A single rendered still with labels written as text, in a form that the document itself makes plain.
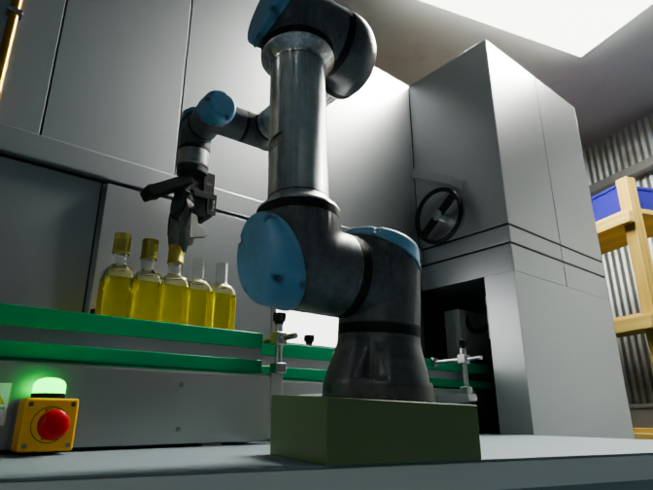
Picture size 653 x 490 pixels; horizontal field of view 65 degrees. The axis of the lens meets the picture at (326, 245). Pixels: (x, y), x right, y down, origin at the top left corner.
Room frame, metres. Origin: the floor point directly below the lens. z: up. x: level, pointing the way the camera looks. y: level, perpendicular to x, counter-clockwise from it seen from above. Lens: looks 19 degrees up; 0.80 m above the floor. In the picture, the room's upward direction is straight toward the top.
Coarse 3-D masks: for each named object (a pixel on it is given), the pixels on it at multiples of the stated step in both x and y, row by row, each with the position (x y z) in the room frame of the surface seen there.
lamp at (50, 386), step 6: (42, 378) 0.76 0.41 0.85; (48, 378) 0.76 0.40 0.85; (54, 378) 0.77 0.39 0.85; (36, 384) 0.76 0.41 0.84; (42, 384) 0.75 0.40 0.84; (48, 384) 0.76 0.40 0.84; (54, 384) 0.76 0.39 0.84; (60, 384) 0.77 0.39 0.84; (36, 390) 0.76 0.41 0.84; (42, 390) 0.75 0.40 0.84; (48, 390) 0.76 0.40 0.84; (54, 390) 0.76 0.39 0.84; (60, 390) 0.77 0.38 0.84; (30, 396) 0.76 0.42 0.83; (36, 396) 0.75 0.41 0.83; (42, 396) 0.75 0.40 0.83; (48, 396) 0.76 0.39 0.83; (54, 396) 0.76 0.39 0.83; (60, 396) 0.77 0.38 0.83
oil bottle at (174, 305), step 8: (168, 280) 1.05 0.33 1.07; (176, 280) 1.06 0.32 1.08; (184, 280) 1.07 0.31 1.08; (168, 288) 1.05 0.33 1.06; (176, 288) 1.06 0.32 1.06; (184, 288) 1.07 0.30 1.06; (168, 296) 1.05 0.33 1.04; (176, 296) 1.06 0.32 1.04; (184, 296) 1.07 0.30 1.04; (168, 304) 1.05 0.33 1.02; (176, 304) 1.06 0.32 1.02; (184, 304) 1.07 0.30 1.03; (160, 312) 1.05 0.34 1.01; (168, 312) 1.05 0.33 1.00; (176, 312) 1.06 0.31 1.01; (184, 312) 1.07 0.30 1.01; (160, 320) 1.05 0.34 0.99; (168, 320) 1.05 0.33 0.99; (176, 320) 1.06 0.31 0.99; (184, 320) 1.07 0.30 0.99
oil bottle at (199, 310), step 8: (192, 280) 1.10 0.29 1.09; (200, 280) 1.10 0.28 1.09; (192, 288) 1.09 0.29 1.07; (200, 288) 1.10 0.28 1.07; (208, 288) 1.11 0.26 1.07; (192, 296) 1.09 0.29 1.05; (200, 296) 1.10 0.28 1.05; (208, 296) 1.11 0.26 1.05; (192, 304) 1.09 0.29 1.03; (200, 304) 1.10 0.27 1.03; (208, 304) 1.11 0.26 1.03; (192, 312) 1.09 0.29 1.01; (200, 312) 1.10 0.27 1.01; (208, 312) 1.11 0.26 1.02; (192, 320) 1.09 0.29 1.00; (200, 320) 1.10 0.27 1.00; (208, 320) 1.11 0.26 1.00
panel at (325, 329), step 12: (288, 312) 1.43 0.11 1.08; (300, 312) 1.46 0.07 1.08; (288, 324) 1.43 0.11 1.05; (300, 324) 1.46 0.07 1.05; (312, 324) 1.49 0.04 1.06; (324, 324) 1.51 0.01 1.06; (336, 324) 1.55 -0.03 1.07; (300, 336) 1.46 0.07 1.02; (324, 336) 1.51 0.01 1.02; (336, 336) 1.55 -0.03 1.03
